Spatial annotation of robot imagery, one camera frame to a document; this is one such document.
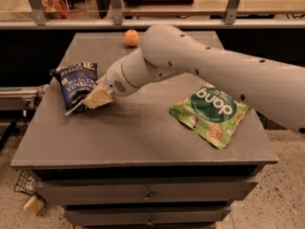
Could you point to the blue chip bag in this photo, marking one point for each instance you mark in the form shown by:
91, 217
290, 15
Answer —
76, 82

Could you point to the lower drawer with knob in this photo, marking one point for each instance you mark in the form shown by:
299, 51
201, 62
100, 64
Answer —
147, 216

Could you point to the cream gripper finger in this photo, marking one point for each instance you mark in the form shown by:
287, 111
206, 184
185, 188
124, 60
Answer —
99, 96

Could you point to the yellow sponge block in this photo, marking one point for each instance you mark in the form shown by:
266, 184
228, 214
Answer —
34, 205

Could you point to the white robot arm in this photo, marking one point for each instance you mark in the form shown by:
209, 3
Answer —
275, 89

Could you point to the drawer with knob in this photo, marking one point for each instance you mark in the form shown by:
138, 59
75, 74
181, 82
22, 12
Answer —
145, 190
147, 216

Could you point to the grey drawer cabinet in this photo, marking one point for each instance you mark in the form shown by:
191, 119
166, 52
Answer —
136, 137

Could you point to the orange fruit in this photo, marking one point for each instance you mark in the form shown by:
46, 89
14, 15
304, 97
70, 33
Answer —
131, 38

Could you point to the orange plastic bag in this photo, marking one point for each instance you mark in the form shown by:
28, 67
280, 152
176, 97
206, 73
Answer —
59, 6

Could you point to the metal shelf rail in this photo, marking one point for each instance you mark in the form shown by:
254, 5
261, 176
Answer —
202, 14

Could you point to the upper drawer with knob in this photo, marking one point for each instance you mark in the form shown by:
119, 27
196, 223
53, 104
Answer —
145, 190

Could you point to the green dang chip bag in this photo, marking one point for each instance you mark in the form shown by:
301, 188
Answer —
211, 113

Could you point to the black wire basket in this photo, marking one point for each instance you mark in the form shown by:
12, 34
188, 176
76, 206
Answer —
24, 184

